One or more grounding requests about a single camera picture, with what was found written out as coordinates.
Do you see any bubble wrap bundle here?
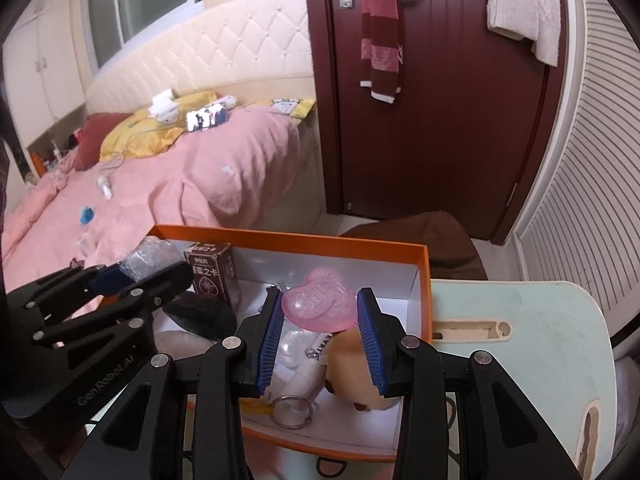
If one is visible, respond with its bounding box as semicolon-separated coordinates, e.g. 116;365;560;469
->
118;236;182;282

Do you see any pink heart-shaped case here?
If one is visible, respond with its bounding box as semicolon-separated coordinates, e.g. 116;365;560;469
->
281;266;358;333

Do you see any black pouch in box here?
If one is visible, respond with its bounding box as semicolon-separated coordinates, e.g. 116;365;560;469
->
162;290;238;341

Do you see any brown drink carton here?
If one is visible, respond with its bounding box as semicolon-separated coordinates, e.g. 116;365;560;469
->
183;243;242;309

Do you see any brown plush toy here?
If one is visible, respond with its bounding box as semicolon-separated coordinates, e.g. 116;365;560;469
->
324;327;399;412

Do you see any orange cardboard box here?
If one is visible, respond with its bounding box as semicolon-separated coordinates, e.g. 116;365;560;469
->
151;226;433;463

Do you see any yellow pillow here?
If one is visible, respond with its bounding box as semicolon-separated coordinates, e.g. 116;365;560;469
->
99;90;218;162

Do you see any pink bed duvet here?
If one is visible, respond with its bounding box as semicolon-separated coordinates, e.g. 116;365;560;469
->
2;105;302;290

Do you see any dark red pillow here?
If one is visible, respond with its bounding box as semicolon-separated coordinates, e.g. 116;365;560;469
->
73;113;131;171

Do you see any brown cushion on floor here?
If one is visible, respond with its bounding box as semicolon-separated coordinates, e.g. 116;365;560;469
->
339;210;490;281

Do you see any white plush toy on bed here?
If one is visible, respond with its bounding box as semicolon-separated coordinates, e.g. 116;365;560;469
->
149;89;179;125

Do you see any white louvered closet door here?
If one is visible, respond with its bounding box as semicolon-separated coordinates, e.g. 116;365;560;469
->
512;0;639;335

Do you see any white cabinet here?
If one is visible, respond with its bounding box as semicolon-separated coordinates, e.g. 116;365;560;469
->
2;0;85;148

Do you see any cream tufted headboard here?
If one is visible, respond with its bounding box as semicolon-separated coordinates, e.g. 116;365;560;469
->
86;0;316;113

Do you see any dark red wooden door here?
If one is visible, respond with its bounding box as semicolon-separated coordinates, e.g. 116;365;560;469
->
307;0;564;245

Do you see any red striped scarf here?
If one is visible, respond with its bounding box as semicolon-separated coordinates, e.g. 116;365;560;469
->
360;0;404;104

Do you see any white knitted sweater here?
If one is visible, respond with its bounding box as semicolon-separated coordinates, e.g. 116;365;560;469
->
487;0;562;67

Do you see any metal key ring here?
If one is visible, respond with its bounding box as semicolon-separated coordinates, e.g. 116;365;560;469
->
270;394;317;430

